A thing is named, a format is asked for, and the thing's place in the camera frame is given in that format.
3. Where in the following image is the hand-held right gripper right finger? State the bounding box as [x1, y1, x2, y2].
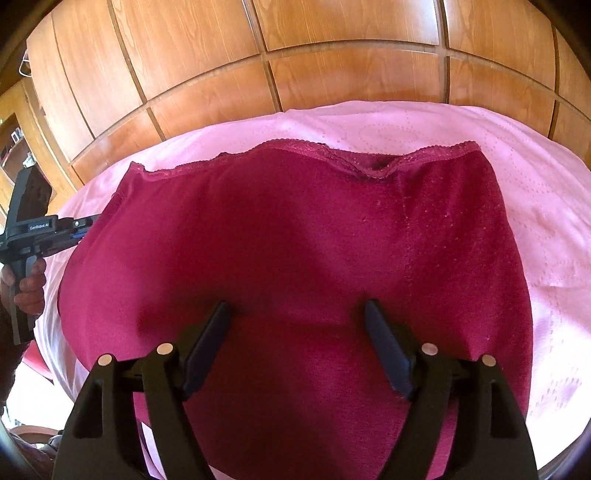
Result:
[364, 299, 539, 480]

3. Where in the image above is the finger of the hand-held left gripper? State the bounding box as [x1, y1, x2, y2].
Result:
[55, 213, 102, 254]

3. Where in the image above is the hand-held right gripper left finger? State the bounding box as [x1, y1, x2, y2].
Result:
[52, 301, 232, 480]

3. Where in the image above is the maroon floral embroidered sweater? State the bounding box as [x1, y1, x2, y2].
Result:
[57, 138, 536, 480]

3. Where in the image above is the person's left forearm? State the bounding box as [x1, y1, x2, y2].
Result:
[0, 305, 29, 411]

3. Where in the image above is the person's left hand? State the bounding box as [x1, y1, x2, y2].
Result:
[0, 257, 48, 329]

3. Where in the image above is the red cloth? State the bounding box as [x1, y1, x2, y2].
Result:
[21, 340, 62, 385]

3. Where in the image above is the pink bedspread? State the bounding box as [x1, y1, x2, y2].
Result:
[9, 100, 591, 480]

